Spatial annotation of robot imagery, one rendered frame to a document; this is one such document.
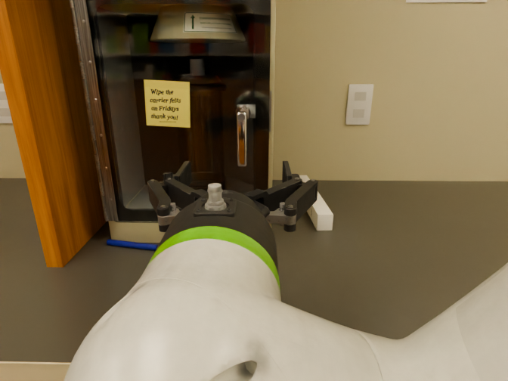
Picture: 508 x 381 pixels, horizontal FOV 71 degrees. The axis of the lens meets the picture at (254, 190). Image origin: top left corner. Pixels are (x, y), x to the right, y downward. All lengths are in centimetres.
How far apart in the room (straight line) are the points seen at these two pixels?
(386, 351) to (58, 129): 62
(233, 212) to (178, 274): 9
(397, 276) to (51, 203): 59
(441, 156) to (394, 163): 14
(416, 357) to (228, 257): 10
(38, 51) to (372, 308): 65
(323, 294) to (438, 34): 81
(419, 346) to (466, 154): 109
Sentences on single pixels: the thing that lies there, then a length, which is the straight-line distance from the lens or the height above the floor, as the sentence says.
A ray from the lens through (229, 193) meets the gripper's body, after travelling 31.
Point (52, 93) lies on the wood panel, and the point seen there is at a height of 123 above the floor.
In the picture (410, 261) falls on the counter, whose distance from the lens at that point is 72.
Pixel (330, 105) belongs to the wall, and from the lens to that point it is 108.
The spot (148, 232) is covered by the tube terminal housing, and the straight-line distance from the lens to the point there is 74.
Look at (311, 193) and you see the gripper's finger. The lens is 41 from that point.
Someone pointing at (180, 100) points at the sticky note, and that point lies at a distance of 63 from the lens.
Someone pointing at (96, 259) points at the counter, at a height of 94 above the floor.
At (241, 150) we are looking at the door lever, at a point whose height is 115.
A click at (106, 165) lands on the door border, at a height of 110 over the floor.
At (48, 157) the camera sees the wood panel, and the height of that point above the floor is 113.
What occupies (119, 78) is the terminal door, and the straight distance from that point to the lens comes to 66.
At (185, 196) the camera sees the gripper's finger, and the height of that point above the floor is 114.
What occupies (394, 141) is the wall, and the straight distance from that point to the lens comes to 115.
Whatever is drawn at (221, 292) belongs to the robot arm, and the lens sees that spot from 16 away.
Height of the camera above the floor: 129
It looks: 21 degrees down
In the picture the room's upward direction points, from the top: straight up
